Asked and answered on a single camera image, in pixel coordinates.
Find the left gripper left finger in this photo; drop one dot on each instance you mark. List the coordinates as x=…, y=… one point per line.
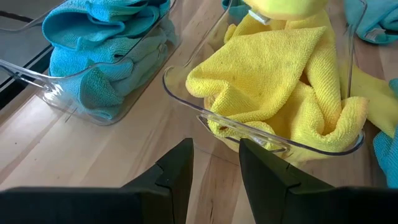
x=93, y=205

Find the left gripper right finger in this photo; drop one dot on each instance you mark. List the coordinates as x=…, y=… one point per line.
x=311, y=205

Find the yellow microfiber towel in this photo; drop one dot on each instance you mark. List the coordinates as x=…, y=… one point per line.
x=286, y=7
x=376, y=102
x=323, y=124
x=258, y=71

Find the blue microfiber towel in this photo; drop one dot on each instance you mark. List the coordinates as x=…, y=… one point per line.
x=77, y=62
x=93, y=25
x=388, y=155
x=376, y=18

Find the teal microfiber towel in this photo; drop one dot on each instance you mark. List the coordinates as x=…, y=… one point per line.
x=236, y=11
x=99, y=93

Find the clear plastic basket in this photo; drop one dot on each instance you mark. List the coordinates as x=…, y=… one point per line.
x=59, y=93

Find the yellow and blue cloth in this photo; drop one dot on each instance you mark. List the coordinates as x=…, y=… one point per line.
x=177, y=77

